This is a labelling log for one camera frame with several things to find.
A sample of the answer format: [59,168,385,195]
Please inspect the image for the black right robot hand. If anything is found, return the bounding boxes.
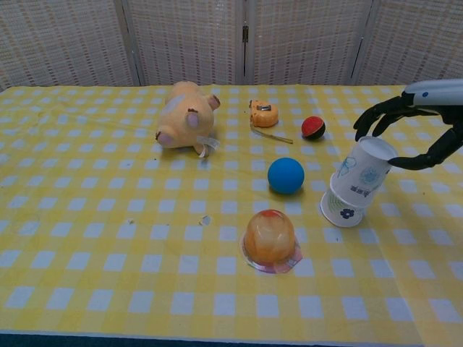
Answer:
[353,95,463,171]

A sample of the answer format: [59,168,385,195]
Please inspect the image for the orange tape measure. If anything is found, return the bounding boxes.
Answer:
[248,99,294,145]

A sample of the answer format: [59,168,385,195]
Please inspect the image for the red and black ball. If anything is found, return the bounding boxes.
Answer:
[301,116,326,141]

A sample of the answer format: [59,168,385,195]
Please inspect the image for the white cup light blue print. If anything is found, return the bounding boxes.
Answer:
[329,135,399,209]

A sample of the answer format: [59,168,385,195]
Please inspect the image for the blue ball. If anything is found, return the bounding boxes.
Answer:
[267,157,305,194]

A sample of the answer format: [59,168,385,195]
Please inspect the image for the white cup dark flower print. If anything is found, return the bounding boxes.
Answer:
[318,189,364,229]

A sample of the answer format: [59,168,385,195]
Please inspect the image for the yellow plush pig toy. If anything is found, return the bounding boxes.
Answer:
[154,80,222,159]

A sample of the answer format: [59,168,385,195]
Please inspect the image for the yellow checkered tablecloth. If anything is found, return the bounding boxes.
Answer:
[0,82,463,345]

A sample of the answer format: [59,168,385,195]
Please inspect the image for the orange jelly cup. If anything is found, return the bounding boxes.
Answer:
[239,209,302,274]

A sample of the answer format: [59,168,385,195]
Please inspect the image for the woven folding screen panel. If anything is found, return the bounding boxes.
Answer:
[121,0,247,87]
[0,0,142,93]
[241,0,375,87]
[349,0,463,87]

